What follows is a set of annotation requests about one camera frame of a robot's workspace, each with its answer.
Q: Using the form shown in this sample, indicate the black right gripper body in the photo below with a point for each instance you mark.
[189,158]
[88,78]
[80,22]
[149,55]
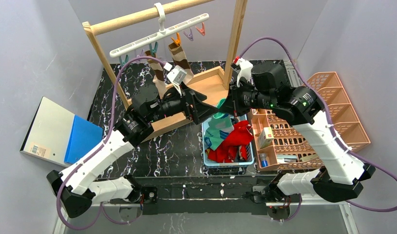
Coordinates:
[236,98]

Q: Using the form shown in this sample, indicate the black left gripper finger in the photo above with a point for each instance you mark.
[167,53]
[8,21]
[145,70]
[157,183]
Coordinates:
[203,112]
[196,97]

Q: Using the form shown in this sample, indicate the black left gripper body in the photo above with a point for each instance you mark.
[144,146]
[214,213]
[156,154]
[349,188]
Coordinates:
[190,105]

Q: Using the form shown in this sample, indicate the mint green patterned sock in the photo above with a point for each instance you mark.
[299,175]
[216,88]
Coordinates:
[219,127]

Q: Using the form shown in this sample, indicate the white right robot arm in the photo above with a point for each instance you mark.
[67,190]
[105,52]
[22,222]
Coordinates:
[266,86]

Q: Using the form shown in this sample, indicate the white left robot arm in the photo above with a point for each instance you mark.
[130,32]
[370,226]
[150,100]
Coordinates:
[77,187]

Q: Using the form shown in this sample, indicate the white plastic clip hanger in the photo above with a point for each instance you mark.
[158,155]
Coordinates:
[162,33]

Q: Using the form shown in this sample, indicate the wooden drying rack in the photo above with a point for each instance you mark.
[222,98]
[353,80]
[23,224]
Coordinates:
[213,82]

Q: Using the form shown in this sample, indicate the red sock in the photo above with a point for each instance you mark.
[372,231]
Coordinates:
[227,151]

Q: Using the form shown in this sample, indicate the beige brown sock left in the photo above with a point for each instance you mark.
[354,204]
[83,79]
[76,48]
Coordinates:
[158,78]

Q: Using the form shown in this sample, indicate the beige brown sock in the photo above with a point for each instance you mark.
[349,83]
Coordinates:
[158,78]
[179,58]

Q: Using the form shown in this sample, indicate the beige brown sock right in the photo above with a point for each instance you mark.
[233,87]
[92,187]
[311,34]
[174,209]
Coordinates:
[179,58]

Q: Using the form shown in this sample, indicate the white cardboard box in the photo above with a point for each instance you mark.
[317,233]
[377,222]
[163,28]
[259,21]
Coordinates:
[265,137]

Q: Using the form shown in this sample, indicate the dark navy sock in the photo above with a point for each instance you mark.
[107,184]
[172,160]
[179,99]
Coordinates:
[242,153]

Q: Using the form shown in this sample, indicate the lilac clothespin left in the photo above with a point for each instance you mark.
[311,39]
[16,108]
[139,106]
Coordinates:
[142,53]

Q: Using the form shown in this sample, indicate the lilac clothespin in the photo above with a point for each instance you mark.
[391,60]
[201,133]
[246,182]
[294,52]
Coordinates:
[142,53]
[189,34]

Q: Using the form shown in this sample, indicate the teal clothespin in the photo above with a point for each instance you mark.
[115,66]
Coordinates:
[123,60]
[153,49]

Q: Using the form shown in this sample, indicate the light blue perforated basket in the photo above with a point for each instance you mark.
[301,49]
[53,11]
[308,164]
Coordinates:
[250,149]

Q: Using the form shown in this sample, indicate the orange clothespin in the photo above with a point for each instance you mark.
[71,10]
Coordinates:
[177,40]

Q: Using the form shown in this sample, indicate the lilac clothespin right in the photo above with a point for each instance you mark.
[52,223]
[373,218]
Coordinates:
[189,34]

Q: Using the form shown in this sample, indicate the teal clothespin far left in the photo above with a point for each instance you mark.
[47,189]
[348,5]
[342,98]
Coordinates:
[123,60]

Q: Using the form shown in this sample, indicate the blue capped bottle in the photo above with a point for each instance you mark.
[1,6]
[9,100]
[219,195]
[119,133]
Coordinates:
[263,157]

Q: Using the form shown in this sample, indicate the coral clothespin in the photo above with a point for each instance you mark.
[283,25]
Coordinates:
[201,29]

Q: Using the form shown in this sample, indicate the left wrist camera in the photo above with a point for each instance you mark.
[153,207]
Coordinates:
[175,75]

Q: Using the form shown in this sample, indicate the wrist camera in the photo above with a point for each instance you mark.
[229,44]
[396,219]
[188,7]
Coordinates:
[175,75]
[243,68]

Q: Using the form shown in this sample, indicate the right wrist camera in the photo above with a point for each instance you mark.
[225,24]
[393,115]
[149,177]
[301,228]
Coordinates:
[243,68]

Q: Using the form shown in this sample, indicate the grey metal rail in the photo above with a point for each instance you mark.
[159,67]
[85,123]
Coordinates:
[294,78]

